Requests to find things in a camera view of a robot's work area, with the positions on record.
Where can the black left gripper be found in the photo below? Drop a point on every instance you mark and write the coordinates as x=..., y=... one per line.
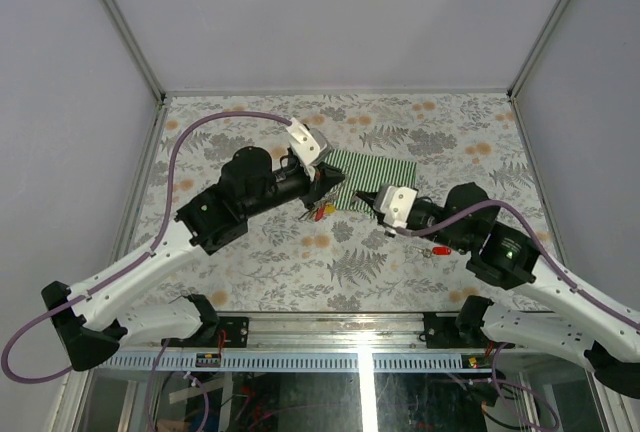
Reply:
x=326, y=179

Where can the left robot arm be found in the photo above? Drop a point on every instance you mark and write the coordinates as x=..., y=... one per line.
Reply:
x=94, y=318

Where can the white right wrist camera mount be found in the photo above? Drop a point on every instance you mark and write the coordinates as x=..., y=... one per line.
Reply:
x=393, y=205

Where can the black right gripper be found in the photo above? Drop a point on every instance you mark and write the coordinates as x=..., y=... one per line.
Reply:
x=369, y=198

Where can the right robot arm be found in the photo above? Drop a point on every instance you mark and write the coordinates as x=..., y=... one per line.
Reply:
x=594, y=331

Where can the green white striped cloth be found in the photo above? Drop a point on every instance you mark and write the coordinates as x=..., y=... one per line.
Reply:
x=367, y=173

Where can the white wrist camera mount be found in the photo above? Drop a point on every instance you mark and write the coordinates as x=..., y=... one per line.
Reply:
x=393, y=205
x=309, y=146

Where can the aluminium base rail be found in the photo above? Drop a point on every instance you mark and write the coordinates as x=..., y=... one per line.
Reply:
x=300, y=342

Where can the silver keys bunch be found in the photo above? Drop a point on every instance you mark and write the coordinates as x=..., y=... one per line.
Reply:
x=303, y=217

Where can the floral tablecloth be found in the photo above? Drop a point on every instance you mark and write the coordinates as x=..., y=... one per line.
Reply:
x=343, y=262

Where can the left aluminium frame post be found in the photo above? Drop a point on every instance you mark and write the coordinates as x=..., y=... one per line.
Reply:
x=121, y=26

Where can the aluminium frame post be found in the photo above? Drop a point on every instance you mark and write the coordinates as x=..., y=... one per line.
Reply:
x=121, y=26
x=553, y=19

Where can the right aluminium frame post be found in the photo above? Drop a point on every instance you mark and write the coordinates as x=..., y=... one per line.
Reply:
x=553, y=19

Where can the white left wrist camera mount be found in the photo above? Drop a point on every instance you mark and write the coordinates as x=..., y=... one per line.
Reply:
x=309, y=146

